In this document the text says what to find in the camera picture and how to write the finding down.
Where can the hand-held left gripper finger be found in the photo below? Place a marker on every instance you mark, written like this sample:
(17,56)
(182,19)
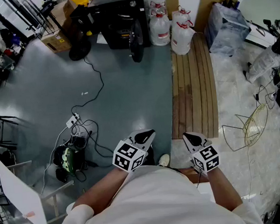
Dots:
(141,131)
(149,142)

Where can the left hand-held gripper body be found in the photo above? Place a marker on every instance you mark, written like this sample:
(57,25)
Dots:
(128,156)

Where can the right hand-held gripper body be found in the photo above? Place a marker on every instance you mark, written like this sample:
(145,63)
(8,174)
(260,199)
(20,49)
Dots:
(206,158)

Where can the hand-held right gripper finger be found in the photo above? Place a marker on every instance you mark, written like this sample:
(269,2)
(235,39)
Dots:
(190,148)
(202,140)

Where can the person's left forearm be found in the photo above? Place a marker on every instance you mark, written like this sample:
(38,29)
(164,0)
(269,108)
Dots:
(100,190)

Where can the person's right forearm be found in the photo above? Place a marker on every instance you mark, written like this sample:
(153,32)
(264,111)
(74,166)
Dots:
(222,189)

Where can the person's black trousers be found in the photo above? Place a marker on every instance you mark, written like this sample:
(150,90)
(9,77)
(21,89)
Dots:
(149,157)

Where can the person's white shoe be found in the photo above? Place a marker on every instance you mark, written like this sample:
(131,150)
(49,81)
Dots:
(164,160)

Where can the wooden slat platform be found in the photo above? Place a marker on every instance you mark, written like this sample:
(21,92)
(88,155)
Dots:
(192,87)

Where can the person's white shirt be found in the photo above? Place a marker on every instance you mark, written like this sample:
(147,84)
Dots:
(150,205)

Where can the black green helmet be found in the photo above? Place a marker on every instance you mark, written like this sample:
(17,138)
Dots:
(66,159)

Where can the white power strip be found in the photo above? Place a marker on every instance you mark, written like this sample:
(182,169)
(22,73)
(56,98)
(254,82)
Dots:
(72,120)

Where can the small white floor scrap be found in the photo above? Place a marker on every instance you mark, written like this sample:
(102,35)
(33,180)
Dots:
(84,93)

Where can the plastic-wrapped bundle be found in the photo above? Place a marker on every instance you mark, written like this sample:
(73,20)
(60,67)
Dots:
(265,64)

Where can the white paper sheet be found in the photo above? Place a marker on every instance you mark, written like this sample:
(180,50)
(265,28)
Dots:
(100,38)

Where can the black floor fan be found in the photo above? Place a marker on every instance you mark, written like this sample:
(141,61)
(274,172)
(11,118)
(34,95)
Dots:
(79,51)

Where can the clear plastic bag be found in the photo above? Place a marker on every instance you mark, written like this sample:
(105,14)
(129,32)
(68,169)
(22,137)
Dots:
(225,30)

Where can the white table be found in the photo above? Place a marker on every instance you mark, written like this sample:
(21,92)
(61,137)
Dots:
(23,197)

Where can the brown cardboard box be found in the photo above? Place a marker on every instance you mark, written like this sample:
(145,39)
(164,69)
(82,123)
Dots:
(56,42)

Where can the small brown cardboard sheet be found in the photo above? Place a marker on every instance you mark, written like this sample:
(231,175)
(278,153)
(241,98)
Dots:
(172,6)

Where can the large brown cardboard sheet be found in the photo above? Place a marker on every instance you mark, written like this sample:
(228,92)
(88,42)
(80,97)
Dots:
(206,5)

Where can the plain cardboard box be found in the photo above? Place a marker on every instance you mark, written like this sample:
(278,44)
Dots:
(59,16)

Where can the black metal chair frame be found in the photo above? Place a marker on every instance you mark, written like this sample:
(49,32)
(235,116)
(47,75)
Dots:
(3,133)

